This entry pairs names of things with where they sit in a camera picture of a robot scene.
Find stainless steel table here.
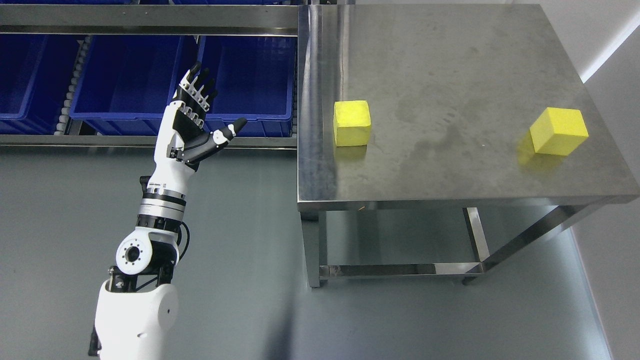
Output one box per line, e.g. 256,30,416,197
297,4,639,288

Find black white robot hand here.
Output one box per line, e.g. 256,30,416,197
143,61,248,199

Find yellow foam block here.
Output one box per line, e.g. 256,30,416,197
529,107,590,157
333,100,371,147

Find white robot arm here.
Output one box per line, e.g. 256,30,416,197
88,174,189,360

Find blue plastic bin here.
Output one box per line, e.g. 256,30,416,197
198,36,297,138
70,35,197,136
0,34,79,135

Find stainless steel shelf rack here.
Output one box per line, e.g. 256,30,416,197
0,1,309,151

